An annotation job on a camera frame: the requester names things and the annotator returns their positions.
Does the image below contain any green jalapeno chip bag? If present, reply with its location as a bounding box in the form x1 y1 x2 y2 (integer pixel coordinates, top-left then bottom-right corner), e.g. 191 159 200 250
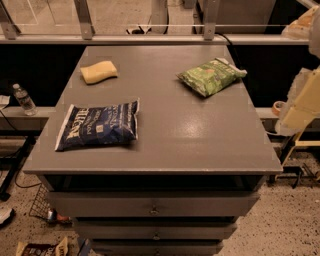
177 58 247 97

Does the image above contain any brown snack bag on floor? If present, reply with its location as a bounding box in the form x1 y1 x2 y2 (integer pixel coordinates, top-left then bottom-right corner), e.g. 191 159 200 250
16 237 68 256

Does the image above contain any metal railing frame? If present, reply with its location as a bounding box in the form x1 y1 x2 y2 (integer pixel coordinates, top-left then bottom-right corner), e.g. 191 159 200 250
0 0 311 45

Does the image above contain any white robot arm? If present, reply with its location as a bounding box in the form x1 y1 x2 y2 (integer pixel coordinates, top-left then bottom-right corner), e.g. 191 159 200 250
275 5 320 136

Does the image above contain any roll of tan tape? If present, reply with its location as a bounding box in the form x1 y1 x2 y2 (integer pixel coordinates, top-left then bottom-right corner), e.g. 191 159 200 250
272 101 285 116

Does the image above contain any grey drawer cabinet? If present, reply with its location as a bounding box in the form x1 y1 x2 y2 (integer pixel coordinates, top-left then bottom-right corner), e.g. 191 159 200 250
24 46 281 256

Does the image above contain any wire basket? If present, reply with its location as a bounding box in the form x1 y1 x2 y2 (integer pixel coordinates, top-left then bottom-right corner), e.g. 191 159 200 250
29 185 51 221

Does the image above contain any blue chip bag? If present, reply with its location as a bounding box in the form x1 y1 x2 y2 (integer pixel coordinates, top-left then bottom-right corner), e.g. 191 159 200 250
55 100 139 152

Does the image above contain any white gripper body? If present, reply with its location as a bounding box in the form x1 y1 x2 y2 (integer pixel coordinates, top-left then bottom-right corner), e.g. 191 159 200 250
275 68 320 136

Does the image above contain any yellow sponge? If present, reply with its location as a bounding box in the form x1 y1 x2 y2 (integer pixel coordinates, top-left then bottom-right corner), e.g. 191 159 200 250
80 61 118 84

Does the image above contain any clear plastic water bottle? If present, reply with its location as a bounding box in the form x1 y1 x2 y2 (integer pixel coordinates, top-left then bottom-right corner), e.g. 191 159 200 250
13 84 37 116

